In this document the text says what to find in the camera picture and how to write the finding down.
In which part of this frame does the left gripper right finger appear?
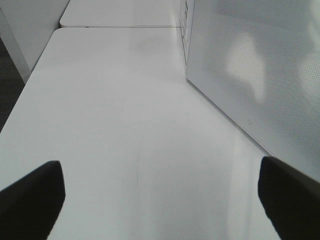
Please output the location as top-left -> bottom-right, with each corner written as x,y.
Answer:
257,156 -> 320,240

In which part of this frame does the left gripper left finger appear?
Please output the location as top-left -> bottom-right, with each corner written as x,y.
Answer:
0,160 -> 66,240

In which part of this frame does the white microwave door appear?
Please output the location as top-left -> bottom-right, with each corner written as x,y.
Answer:
186,0 -> 320,181

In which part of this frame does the white adjacent table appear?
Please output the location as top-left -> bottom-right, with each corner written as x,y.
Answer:
59,0 -> 180,28

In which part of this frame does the white microwave oven body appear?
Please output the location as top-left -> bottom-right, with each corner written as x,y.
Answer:
179,0 -> 195,73

